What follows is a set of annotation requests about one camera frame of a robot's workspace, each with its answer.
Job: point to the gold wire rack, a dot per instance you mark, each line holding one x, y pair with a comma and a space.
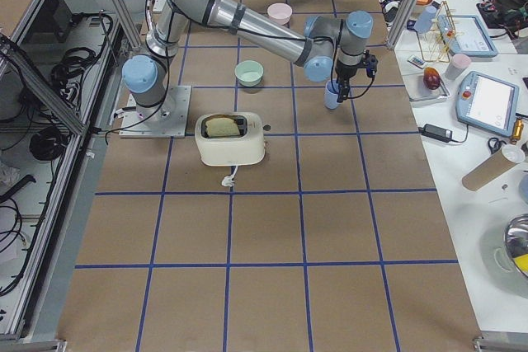
431, 45

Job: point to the steel mixing bowl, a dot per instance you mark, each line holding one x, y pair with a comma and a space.
511, 256

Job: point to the red apple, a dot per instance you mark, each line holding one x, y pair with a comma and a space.
431, 78

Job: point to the blue cup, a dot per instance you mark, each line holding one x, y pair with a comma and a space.
331, 94
425, 20

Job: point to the pink bowl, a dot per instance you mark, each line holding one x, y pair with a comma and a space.
279, 12

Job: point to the blue teach pendant far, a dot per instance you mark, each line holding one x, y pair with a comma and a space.
466, 34

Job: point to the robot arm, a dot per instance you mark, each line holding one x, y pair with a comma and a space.
329, 47

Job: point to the small remote control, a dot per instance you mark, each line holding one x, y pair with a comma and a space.
417, 61

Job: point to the blue teach pendant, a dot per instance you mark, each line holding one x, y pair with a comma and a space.
466, 34
487, 103

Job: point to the bread slice in toaster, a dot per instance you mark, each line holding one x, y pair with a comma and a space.
221, 127

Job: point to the cardboard tube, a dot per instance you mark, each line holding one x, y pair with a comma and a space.
497, 164

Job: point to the black power adapter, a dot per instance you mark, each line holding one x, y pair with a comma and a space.
436, 132

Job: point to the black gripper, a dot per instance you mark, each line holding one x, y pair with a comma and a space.
343, 73

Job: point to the brass cylinder tool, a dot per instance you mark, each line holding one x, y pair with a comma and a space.
517, 131

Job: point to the blue cup on rack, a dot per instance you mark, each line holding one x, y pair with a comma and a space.
425, 20

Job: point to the blue teach pendant near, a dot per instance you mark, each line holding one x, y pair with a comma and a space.
487, 103

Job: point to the mint green bowl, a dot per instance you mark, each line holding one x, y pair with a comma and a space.
249, 73

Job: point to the metal tray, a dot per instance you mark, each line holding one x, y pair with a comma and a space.
419, 93

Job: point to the cream white toaster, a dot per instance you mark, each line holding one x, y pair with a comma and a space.
246, 149

